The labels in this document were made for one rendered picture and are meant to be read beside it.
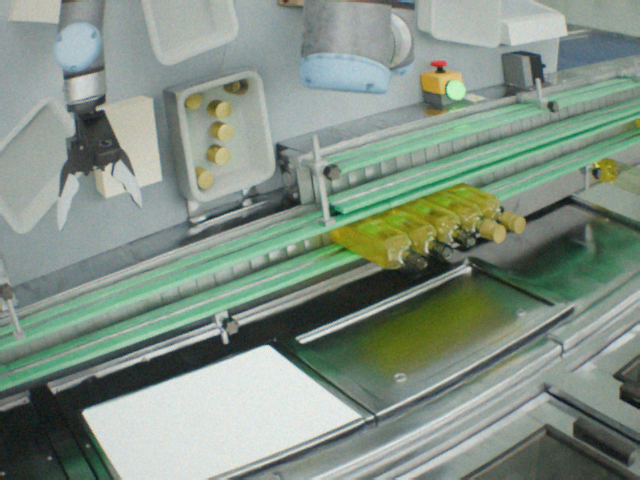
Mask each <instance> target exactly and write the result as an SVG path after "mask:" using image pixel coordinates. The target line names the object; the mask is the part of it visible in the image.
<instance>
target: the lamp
mask: <svg viewBox="0 0 640 480"><path fill-rule="evenodd" d="M445 93H446V95H447V96H448V97H449V98H452V99H461V98H462V97H463V96H464V95H465V87H464V85H463V84H462V83H461V82H458V81H456V80H449V81H448V82H447V83H446V85H445Z"/></svg>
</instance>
